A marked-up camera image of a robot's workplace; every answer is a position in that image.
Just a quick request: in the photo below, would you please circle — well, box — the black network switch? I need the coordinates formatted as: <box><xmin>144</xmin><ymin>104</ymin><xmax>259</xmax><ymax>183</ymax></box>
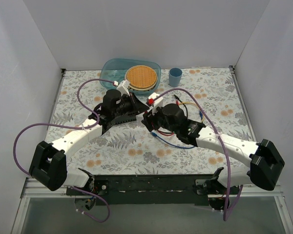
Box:
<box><xmin>99</xmin><ymin>115</ymin><xmax>137</xmax><ymax>135</ymax></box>

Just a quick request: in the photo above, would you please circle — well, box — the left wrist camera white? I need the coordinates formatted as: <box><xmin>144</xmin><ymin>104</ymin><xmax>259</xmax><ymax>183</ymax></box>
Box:
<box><xmin>117</xmin><ymin>79</ymin><xmax>130</xmax><ymax>96</ymax></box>

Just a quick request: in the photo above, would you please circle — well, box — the blue plastic cup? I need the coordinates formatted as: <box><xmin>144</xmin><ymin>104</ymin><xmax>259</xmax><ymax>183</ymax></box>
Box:
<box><xmin>168</xmin><ymin>68</ymin><xmax>183</xmax><ymax>87</ymax></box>

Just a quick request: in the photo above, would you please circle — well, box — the floral table mat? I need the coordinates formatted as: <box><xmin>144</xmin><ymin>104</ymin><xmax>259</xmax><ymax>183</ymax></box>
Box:
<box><xmin>45</xmin><ymin>68</ymin><xmax>254</xmax><ymax>175</ymax></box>

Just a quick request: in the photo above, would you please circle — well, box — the yellow ethernet cable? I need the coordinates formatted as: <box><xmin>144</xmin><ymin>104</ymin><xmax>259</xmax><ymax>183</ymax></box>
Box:
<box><xmin>179</xmin><ymin>101</ymin><xmax>206</xmax><ymax>122</ymax></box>

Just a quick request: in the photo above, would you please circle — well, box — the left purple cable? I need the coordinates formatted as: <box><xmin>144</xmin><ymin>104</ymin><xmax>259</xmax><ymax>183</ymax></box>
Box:
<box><xmin>12</xmin><ymin>78</ymin><xmax>119</xmax><ymax>178</ymax></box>

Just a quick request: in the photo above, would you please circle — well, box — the woven wicker round plate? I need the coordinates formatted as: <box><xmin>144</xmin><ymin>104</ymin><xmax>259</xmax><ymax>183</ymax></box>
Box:
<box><xmin>125</xmin><ymin>65</ymin><xmax>159</xmax><ymax>91</ymax></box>

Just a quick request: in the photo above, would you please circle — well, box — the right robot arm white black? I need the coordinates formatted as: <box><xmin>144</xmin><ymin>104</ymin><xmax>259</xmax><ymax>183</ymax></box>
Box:
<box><xmin>142</xmin><ymin>104</ymin><xmax>285</xmax><ymax>194</ymax></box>

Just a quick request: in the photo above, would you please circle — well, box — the aluminium frame rail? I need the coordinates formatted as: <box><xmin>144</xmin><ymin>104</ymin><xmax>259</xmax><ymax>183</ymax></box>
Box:
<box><xmin>21</xmin><ymin>179</ymin><xmax>284</xmax><ymax>198</ymax></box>

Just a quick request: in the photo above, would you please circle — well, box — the black ethernet cable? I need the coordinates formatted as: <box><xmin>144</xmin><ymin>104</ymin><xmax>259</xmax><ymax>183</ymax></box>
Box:
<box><xmin>173</xmin><ymin>95</ymin><xmax>189</xmax><ymax>117</ymax></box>

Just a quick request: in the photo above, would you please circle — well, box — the blue ethernet cable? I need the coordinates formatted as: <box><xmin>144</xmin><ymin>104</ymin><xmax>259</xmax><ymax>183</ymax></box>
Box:
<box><xmin>150</xmin><ymin>110</ymin><xmax>203</xmax><ymax>149</ymax></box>

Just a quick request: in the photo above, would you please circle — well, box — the purple cable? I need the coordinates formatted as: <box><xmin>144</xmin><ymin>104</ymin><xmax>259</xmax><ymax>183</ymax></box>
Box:
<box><xmin>156</xmin><ymin>88</ymin><xmax>243</xmax><ymax>221</ymax></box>
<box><xmin>12</xmin><ymin>78</ymin><xmax>119</xmax><ymax>178</ymax></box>

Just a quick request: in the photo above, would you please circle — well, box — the teal plastic tub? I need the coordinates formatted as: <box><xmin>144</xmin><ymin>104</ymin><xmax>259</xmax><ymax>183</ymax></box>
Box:
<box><xmin>100</xmin><ymin>58</ymin><xmax>161</xmax><ymax>96</ymax></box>

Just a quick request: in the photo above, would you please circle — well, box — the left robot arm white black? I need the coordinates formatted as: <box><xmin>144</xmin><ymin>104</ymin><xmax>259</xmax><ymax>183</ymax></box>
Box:
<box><xmin>29</xmin><ymin>90</ymin><xmax>149</xmax><ymax>195</ymax></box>

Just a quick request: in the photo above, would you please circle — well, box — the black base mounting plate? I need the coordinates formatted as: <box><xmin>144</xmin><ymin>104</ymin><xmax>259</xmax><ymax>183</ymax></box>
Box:
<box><xmin>65</xmin><ymin>174</ymin><xmax>242</xmax><ymax>206</ymax></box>

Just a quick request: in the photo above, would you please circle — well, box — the red ethernet cable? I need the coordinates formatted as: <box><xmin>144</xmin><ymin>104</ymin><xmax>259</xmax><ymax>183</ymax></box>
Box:
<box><xmin>156</xmin><ymin>129</ymin><xmax>176</xmax><ymax>137</ymax></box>

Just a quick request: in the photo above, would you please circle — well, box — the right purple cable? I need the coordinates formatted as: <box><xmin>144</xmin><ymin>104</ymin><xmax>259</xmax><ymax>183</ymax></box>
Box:
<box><xmin>156</xmin><ymin>88</ymin><xmax>243</xmax><ymax>221</ymax></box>

